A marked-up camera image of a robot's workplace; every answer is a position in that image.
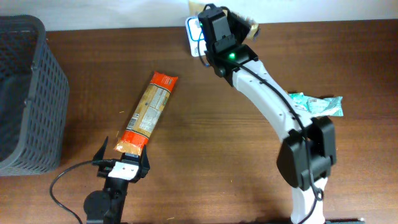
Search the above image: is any orange spaghetti package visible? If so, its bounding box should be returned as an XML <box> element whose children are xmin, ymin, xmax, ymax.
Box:
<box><xmin>114</xmin><ymin>72</ymin><xmax>178</xmax><ymax>156</ymax></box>

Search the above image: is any small teal tissue box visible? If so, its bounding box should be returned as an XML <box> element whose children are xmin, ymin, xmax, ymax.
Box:
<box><xmin>289</xmin><ymin>92</ymin><xmax>309</xmax><ymax>111</ymax></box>

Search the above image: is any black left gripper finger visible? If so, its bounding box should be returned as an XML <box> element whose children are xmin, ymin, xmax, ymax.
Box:
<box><xmin>93</xmin><ymin>137</ymin><xmax>109</xmax><ymax>161</ymax></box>
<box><xmin>141</xmin><ymin>145</ymin><xmax>150</xmax><ymax>170</ymax></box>

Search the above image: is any grey plastic mesh basket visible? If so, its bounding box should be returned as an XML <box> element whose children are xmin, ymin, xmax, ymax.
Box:
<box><xmin>1</xmin><ymin>15</ymin><xmax>70</xmax><ymax>177</ymax></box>

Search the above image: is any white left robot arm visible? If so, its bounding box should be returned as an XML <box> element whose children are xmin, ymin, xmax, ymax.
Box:
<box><xmin>83</xmin><ymin>139</ymin><xmax>150</xmax><ymax>224</ymax></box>

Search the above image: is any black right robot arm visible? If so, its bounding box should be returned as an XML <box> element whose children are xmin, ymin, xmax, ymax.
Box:
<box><xmin>198</xmin><ymin>4</ymin><xmax>336</xmax><ymax>223</ymax></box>

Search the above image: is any teal tissue pouch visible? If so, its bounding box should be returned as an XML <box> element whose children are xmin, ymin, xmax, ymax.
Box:
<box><xmin>307</xmin><ymin>96</ymin><xmax>343</xmax><ymax>117</ymax></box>

